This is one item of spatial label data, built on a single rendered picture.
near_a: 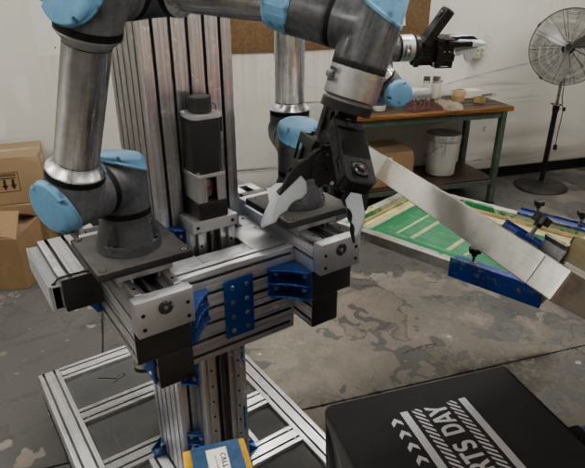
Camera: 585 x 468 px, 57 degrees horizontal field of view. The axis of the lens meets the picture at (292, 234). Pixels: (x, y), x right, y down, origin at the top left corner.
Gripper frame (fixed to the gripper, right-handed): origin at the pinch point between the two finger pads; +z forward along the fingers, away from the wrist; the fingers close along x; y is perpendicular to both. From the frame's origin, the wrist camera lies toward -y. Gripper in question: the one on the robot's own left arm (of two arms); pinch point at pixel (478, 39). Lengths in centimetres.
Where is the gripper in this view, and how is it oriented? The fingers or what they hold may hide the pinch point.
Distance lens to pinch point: 178.1
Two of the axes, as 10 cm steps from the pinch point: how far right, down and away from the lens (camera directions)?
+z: 9.8, -0.8, 1.7
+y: -0.3, 8.4, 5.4
